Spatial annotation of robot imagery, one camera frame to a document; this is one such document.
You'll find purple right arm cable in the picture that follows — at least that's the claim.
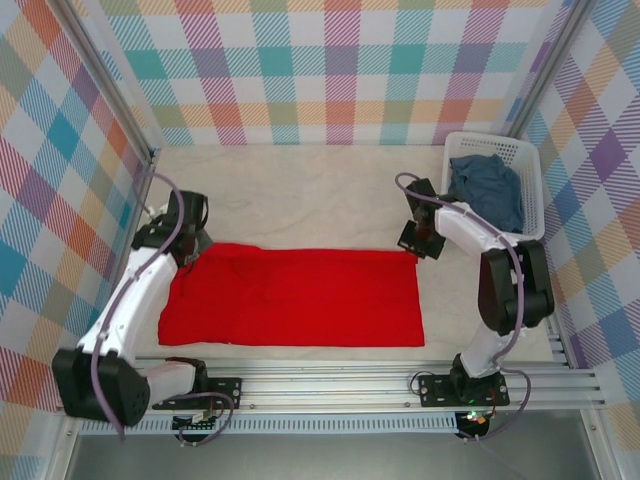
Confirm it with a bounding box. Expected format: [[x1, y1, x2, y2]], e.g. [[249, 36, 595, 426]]
[[395, 172, 532, 444]]

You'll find blue t-shirt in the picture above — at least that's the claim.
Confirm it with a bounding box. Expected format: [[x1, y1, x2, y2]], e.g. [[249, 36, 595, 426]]
[[447, 153, 525, 234]]

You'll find aluminium side rail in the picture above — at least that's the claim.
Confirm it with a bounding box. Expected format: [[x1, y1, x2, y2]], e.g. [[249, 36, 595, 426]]
[[519, 234, 571, 369], [92, 149, 161, 374]]

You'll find red t-shirt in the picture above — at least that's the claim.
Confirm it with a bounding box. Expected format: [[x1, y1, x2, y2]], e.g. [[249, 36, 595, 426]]
[[157, 241, 426, 348]]

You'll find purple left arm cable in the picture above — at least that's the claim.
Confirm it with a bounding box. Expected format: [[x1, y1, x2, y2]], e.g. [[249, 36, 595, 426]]
[[89, 169, 235, 447]]

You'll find white plastic basket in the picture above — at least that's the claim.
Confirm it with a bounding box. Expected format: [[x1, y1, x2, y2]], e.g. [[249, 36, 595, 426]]
[[438, 130, 546, 240]]

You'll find small controller board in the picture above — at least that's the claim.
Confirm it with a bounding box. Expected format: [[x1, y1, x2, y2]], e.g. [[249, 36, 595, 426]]
[[458, 409, 494, 432], [171, 409, 221, 434]]

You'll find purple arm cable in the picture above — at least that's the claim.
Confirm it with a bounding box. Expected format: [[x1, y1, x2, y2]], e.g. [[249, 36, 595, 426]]
[[395, 172, 532, 444], [89, 169, 235, 447]]

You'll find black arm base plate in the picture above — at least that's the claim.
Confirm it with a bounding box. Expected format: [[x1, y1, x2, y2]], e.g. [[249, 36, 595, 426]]
[[151, 376, 245, 412], [417, 372, 511, 408]]

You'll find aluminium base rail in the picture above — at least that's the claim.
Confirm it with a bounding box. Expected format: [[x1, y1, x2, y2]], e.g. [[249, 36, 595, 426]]
[[54, 355, 609, 415]]

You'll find aluminium frame post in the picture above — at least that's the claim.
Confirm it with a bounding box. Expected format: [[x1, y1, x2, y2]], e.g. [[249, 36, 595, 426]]
[[579, 409, 617, 480], [43, 414, 81, 480], [49, 0, 162, 165], [504, 0, 599, 146]]

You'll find white slotted cable duct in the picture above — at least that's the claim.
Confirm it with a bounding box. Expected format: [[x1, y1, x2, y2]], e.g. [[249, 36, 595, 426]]
[[78, 412, 460, 436]]

